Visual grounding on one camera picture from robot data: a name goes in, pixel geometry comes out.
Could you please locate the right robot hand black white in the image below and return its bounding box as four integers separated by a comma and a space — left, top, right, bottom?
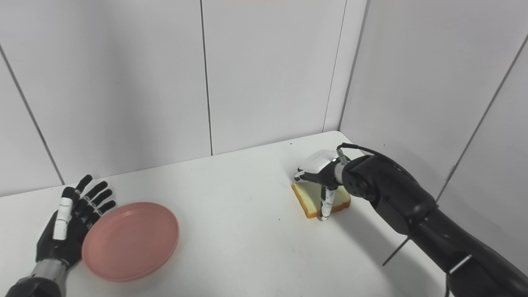
294, 150, 351, 221

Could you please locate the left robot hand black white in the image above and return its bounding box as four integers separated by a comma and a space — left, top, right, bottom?
36, 174, 117, 269

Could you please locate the slice of white bread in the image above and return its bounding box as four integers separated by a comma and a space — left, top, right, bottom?
291, 182, 351, 219

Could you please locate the pink round plate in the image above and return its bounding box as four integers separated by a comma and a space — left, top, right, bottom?
82, 202, 180, 283

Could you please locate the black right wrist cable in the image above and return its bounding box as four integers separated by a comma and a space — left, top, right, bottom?
337, 143, 413, 174

